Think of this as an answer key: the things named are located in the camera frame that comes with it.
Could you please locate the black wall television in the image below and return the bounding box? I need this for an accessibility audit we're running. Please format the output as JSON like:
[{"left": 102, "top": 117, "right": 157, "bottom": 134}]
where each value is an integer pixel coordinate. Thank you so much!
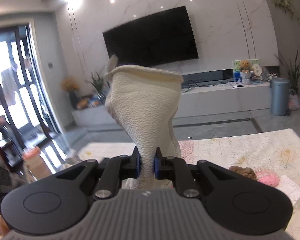
[{"left": 103, "top": 6, "right": 199, "bottom": 67}]

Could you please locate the blue grey trash bin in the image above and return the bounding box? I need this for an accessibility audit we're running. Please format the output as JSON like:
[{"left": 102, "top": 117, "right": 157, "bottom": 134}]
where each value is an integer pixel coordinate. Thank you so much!
[{"left": 270, "top": 77, "right": 290, "bottom": 116}]

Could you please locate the lace tablecloth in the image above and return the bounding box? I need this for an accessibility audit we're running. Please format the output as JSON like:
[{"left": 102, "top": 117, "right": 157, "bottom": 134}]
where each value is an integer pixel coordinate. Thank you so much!
[{"left": 77, "top": 128, "right": 300, "bottom": 240}]

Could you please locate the hanging vine plant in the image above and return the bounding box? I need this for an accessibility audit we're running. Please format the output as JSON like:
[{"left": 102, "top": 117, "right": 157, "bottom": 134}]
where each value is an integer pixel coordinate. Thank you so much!
[{"left": 271, "top": 0, "right": 300, "bottom": 25}]

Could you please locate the tall floor plant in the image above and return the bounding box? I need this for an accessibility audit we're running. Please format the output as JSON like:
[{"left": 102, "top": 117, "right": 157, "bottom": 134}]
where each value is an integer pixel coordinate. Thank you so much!
[{"left": 275, "top": 49, "right": 300, "bottom": 94}]

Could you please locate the pastel woven bag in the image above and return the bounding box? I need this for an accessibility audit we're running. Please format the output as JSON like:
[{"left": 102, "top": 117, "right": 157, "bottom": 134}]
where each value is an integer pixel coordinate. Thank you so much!
[{"left": 288, "top": 88, "right": 300, "bottom": 111}]

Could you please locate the dried yellow flowers vase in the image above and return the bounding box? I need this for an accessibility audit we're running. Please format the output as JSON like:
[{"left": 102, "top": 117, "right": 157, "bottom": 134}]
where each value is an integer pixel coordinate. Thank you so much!
[{"left": 60, "top": 76, "right": 79, "bottom": 110}]

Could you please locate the cream white towel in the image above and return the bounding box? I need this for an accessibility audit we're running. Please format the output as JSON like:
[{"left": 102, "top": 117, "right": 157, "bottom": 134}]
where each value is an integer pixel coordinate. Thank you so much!
[{"left": 104, "top": 55, "right": 183, "bottom": 189}]

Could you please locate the white frilly cloth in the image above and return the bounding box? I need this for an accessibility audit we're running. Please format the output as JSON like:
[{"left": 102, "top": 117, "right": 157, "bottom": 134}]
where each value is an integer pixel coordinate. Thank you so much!
[{"left": 276, "top": 175, "right": 300, "bottom": 205}]

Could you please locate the brown plush scarf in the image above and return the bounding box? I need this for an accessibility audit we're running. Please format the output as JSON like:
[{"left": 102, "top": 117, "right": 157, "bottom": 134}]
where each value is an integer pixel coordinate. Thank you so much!
[{"left": 229, "top": 166, "right": 257, "bottom": 180}]

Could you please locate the green plant in vase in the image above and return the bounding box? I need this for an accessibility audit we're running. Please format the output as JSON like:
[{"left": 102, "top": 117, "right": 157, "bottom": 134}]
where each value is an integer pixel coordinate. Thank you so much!
[{"left": 86, "top": 71, "right": 106, "bottom": 100}]

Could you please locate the pink crochet toy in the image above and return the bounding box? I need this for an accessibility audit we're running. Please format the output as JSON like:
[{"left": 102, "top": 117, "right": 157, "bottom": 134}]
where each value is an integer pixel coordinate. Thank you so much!
[{"left": 256, "top": 170, "right": 280, "bottom": 187}]

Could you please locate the teddy bear bouquet box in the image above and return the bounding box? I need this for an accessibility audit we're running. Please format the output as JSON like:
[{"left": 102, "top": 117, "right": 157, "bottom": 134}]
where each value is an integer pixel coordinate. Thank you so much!
[{"left": 232, "top": 59, "right": 263, "bottom": 85}]

